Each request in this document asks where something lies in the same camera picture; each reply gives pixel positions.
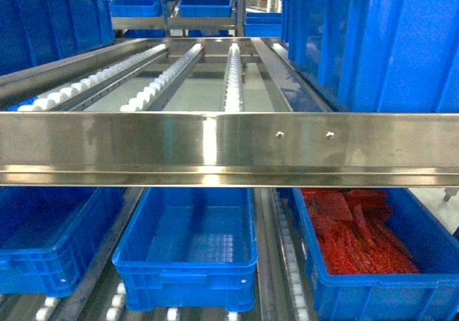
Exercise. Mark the steel shelf rack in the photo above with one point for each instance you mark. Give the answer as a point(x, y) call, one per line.
point(209, 113)

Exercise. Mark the red parts pile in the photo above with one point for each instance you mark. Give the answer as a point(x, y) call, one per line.
point(352, 232)

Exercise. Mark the blue bin with red parts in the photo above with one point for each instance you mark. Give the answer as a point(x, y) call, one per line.
point(430, 295)

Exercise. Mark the blue bin middle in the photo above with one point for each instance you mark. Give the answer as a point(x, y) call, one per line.
point(190, 247)

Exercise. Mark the large blue bin right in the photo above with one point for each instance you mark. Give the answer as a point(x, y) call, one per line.
point(377, 55)

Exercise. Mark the large blue bin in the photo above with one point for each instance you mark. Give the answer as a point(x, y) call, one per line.
point(36, 32)
point(377, 55)

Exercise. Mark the large blue bin left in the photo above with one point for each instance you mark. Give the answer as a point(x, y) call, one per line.
point(36, 32)

